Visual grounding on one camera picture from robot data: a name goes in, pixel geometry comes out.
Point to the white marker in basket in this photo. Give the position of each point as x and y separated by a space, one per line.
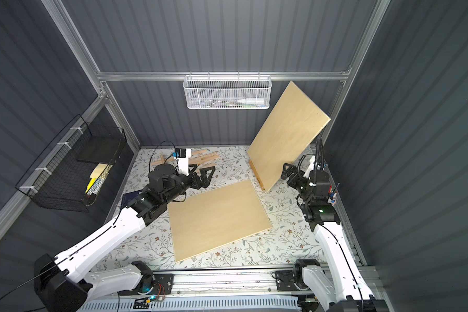
252 102

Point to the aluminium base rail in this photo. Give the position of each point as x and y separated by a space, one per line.
248 279

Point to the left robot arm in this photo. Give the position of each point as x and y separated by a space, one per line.
65 282

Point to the floral table mat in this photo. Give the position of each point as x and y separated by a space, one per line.
289 239

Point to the dark blue notebook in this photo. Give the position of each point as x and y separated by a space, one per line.
128 197

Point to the plywood board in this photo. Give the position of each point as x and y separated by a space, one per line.
292 125
216 218

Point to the black wire wall basket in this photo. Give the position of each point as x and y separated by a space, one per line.
59 180

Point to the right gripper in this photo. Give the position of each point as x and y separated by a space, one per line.
296 179

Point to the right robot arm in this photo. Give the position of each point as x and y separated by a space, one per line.
346 290

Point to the pink pen cup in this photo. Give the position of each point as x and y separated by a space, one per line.
332 196

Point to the white mesh wall basket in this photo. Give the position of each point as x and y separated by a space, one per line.
222 94

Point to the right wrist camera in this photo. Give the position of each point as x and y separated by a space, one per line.
309 162

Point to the wooden easel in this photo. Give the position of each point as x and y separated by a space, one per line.
197 158
256 175

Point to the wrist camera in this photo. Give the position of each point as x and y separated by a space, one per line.
182 156
309 162

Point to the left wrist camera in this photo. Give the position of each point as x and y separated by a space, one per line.
182 156

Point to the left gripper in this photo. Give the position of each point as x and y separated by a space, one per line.
191 179

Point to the yellow sticky notes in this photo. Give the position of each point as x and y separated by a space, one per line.
97 178

